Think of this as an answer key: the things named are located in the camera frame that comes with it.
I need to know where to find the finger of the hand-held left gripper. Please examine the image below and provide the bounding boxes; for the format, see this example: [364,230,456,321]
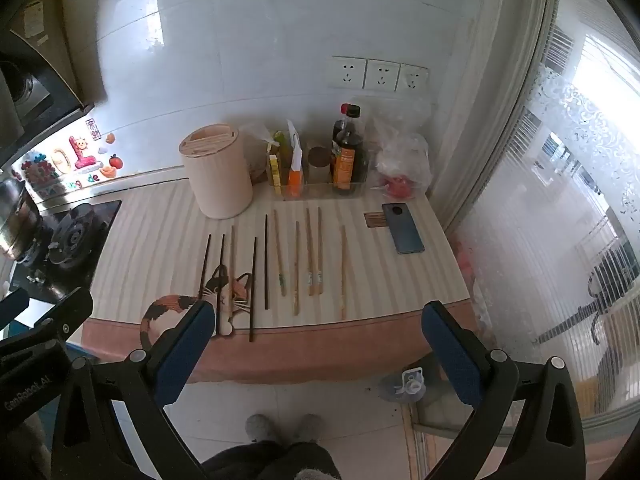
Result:
[0,287,31,333]
[27,287,95,347]

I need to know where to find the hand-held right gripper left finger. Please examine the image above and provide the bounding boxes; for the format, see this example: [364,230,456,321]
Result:
[50,300,217,480]

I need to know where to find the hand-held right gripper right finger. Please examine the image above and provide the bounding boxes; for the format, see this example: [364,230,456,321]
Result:
[421,301,587,480]

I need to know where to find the pale wooden chopstick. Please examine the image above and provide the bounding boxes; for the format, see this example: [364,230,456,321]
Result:
[225,226,236,335]

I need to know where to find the reddish wooden chopstick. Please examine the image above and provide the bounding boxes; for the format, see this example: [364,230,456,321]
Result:
[340,225,347,320]

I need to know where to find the wooden chopstick green print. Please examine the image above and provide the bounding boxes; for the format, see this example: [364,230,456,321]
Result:
[273,209,287,297]

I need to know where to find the plain wooden chopstick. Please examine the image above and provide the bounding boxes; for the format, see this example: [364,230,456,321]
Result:
[293,221,300,316]

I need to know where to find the beige cylindrical chopstick holder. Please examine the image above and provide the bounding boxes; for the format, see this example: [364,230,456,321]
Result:
[178,125,254,220]

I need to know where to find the blue plastic bin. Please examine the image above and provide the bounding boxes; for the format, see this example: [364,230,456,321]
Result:
[67,341,101,365]

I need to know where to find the clear plastic container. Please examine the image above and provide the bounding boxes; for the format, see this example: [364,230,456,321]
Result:
[380,367,428,403]

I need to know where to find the black gas stove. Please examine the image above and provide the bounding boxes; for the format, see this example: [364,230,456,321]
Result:
[10,200,122,303]

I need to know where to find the metal cooking pot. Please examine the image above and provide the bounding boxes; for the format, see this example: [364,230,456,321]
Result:
[0,177,41,261]

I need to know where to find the grey slipper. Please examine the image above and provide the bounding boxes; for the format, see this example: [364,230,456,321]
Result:
[246,414,275,443]

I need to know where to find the blue smartphone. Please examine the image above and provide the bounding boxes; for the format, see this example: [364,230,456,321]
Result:
[381,203,426,255]

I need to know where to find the person's dark pants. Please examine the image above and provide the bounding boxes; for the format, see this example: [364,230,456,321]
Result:
[202,440,341,480]

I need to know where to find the sliding glass door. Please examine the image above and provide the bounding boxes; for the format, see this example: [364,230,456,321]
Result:
[430,0,640,441]

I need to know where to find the clear plastic bag red contents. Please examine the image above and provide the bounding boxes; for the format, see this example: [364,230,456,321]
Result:
[370,110,433,201]

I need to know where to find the white and orange tube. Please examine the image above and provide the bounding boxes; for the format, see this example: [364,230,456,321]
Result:
[286,120,305,197]

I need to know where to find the clear plastic organizer box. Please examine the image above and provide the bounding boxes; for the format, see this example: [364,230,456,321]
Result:
[270,160,372,202]

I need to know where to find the black range hood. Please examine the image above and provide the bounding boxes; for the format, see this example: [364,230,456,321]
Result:
[0,50,96,166]

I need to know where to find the crumpled clear plastic bag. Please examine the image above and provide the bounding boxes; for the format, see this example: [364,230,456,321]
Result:
[239,121,276,184]

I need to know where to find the dark sauce bottle black cap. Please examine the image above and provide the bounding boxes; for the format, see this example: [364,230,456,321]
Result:
[332,105,370,196]

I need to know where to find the green packet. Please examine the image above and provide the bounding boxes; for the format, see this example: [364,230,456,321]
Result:
[272,131,292,186]

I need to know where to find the brown cylindrical can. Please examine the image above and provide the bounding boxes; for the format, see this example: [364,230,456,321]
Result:
[307,146,332,184]

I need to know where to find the dark bottle red cap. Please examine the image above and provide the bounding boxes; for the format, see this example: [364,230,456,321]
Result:
[331,103,351,161]

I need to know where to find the brown cardboard box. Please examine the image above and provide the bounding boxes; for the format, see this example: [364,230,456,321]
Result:
[10,0,83,103]

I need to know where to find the colourful wall stickers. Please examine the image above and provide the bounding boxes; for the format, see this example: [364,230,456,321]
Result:
[12,119,123,201]

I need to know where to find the white wall socket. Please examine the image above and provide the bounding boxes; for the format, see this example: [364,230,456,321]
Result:
[397,64,430,93]
[330,56,367,90]
[363,59,401,92]

